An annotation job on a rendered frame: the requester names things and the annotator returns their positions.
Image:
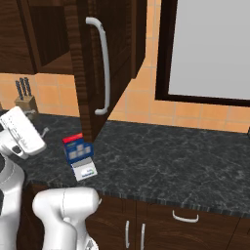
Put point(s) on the dark framed window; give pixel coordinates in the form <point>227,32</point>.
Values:
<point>208,49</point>

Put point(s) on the dark wood cabinet door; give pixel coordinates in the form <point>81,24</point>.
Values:
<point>88,81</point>

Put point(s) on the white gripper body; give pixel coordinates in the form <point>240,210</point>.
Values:
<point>24,132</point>

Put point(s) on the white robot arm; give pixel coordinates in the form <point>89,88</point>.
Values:
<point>65,211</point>

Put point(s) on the blue and white food box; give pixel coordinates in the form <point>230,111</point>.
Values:
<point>79,153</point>

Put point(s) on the dark wood base cabinet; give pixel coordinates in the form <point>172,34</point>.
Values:
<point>169,231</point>

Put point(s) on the wooden knife block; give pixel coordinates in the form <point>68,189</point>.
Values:
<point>27,103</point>

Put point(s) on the dark wood wall cabinet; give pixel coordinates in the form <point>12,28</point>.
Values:
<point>49,35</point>

